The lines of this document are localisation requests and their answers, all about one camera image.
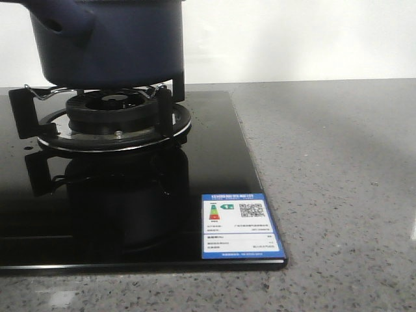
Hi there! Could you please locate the dark blue cooking pot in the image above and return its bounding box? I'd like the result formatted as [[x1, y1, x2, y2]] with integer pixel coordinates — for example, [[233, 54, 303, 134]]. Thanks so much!
[[22, 1, 184, 89]]

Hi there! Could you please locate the black pot support grate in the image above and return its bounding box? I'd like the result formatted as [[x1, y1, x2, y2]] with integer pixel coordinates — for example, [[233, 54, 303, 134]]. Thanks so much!
[[8, 74, 191, 153]]

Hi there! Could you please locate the blue energy label sticker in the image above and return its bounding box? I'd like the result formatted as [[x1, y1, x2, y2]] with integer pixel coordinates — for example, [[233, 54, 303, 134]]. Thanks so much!
[[201, 193, 286, 263]]

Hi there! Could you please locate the black glass gas stove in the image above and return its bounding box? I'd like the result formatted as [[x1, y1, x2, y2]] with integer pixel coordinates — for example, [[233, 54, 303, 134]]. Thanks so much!
[[1, 91, 288, 276]]

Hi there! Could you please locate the black round gas burner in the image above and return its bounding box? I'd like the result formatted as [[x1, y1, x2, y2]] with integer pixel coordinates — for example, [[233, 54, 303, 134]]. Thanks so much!
[[66, 89, 158, 135]]

